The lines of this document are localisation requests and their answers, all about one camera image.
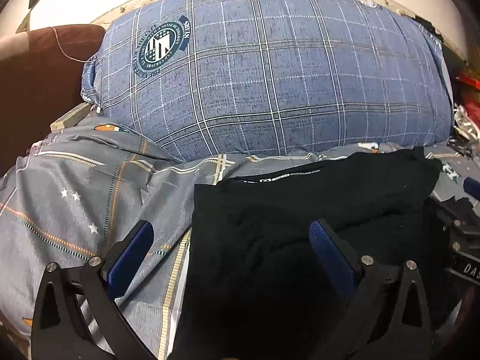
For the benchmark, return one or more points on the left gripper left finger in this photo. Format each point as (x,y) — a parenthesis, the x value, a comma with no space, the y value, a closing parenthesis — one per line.
(59,329)

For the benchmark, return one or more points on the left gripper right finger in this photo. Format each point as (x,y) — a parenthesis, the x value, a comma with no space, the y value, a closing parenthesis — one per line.
(387,314)

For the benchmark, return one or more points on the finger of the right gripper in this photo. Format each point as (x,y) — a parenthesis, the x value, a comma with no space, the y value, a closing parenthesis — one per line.
(472,187)

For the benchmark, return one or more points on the black pants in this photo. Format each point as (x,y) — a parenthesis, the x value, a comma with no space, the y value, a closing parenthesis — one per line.
(262,278)

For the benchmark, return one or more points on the white black printed bag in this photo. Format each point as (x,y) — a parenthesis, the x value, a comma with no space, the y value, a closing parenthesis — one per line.
(464,125)

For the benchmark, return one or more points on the red packaging pile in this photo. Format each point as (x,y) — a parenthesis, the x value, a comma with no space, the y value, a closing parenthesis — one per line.
(468,84)

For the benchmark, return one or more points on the grey patterned bed sheet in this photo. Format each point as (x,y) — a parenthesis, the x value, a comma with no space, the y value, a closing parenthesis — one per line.
(81,190)

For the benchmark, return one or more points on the dark red headboard cushion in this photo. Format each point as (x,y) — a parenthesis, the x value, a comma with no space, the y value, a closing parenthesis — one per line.
(40,81)

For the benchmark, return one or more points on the blue plaid pillow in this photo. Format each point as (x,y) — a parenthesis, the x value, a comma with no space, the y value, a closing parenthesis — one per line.
(270,77)

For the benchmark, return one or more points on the wooden bed frame edge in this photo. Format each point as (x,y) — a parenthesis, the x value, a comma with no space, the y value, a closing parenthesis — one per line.
(71,118)

